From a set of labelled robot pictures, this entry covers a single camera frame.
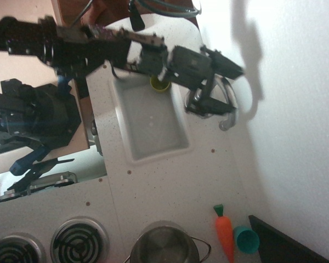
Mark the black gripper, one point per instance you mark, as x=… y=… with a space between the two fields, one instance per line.
x=189 y=69

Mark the silver curved faucet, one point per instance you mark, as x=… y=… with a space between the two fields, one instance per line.
x=223 y=103

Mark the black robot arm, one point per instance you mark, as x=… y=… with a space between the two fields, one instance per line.
x=77 y=52

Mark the yellow-green cup in sink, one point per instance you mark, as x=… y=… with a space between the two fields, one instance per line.
x=159 y=86

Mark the white rectangular sink basin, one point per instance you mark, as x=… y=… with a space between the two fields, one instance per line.
x=153 y=125

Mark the orange toy carrot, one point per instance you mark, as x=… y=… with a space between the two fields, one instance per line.
x=224 y=232

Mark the blue clamp upper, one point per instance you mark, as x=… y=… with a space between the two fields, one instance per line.
x=64 y=89

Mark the blue clamp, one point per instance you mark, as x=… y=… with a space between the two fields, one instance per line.
x=64 y=89
x=32 y=168

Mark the teal plastic cup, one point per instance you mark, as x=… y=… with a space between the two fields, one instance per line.
x=246 y=240

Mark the stainless steel pot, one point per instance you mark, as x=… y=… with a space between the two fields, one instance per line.
x=168 y=244

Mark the black panel corner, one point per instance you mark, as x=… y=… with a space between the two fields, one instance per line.
x=276 y=246

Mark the blue clamp lower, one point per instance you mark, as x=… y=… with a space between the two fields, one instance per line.
x=32 y=168

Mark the black coil burner right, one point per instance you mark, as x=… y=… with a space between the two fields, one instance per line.
x=80 y=239

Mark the black coil burner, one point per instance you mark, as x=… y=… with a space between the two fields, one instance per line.
x=80 y=239
x=21 y=247

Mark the black coil burner left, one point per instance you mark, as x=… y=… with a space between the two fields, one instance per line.
x=21 y=247

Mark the black clamp handle top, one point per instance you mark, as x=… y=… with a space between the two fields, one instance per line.
x=137 y=23

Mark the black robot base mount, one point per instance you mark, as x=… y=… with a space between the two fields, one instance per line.
x=34 y=117

